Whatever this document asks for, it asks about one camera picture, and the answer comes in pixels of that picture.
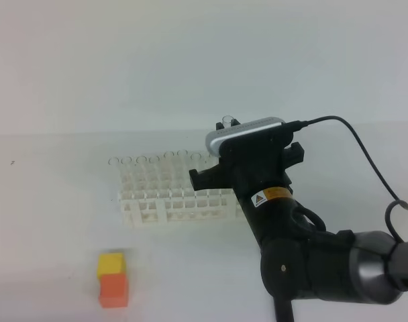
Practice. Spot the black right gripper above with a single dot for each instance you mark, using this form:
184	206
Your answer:
253	163

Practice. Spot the clear glass test tube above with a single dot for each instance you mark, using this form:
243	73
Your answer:
227	121

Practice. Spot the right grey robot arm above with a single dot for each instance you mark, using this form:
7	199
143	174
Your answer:
300	258

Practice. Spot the white plastic test tube rack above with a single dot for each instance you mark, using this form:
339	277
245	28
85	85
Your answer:
150	200

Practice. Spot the black round-headed stand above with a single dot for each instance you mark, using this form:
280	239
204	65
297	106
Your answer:
283	310

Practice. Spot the yellow cube block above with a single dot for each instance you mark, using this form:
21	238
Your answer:
111	263

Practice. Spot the orange cube block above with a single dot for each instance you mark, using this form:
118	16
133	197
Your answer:
114	291

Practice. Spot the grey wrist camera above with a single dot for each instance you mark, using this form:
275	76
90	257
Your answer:
224	131

